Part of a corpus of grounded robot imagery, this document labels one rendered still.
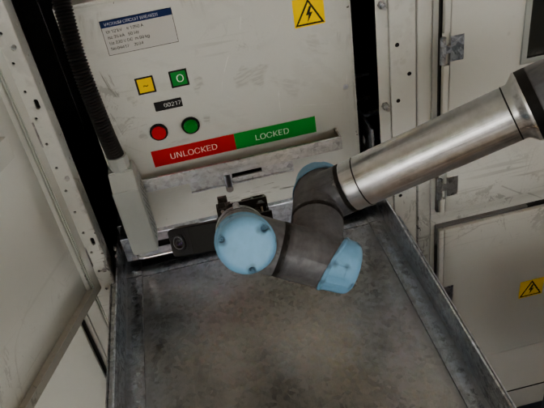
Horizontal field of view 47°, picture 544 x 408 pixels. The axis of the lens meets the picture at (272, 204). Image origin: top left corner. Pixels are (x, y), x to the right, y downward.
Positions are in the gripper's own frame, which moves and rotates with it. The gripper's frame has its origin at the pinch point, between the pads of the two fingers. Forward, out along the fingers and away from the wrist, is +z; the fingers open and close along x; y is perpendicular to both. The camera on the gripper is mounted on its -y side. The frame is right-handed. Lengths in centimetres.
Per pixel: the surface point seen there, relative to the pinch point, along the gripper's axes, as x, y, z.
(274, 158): 8.3, 11.6, 7.2
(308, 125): 13.2, 19.3, 9.0
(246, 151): 10.5, 6.7, 10.5
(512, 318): -44, 65, 35
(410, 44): 23.5, 38.3, -1.6
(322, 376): -27.4, 10.4, -13.4
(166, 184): 7.6, -9.5, 7.4
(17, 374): -18.4, -39.9, -4.9
